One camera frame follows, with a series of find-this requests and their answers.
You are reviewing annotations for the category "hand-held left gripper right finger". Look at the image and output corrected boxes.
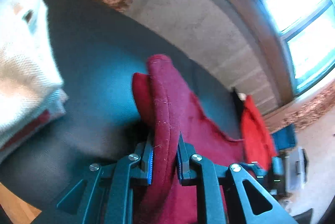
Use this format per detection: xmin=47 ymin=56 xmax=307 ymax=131
xmin=177 ymin=131 xmax=299 ymax=224

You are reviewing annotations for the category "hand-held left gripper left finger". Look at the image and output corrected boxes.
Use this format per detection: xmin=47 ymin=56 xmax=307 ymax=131
xmin=56 ymin=135 xmax=155 ymax=224

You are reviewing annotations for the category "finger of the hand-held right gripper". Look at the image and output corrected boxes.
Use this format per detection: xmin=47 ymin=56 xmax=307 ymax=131
xmin=250 ymin=160 xmax=268 ymax=178

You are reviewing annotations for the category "maroon garment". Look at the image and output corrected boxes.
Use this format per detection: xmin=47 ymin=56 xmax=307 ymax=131
xmin=131 ymin=54 xmax=259 ymax=224

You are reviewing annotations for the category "blue plastic bin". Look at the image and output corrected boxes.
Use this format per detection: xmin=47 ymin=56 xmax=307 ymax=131
xmin=272 ymin=123 xmax=296 ymax=152

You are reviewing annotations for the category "black cloth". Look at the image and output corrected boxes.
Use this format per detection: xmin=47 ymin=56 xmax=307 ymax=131
xmin=232 ymin=88 xmax=246 ymax=117

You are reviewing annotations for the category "pale blue folded cloth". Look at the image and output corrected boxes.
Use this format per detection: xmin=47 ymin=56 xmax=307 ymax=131
xmin=0 ymin=89 xmax=69 ymax=162

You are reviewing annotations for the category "dark red folded cloth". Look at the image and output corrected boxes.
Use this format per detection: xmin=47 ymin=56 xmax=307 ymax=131
xmin=8 ymin=110 xmax=51 ymax=146

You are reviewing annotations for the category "white folded towel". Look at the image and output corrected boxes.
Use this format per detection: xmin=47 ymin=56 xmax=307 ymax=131
xmin=0 ymin=0 xmax=64 ymax=135

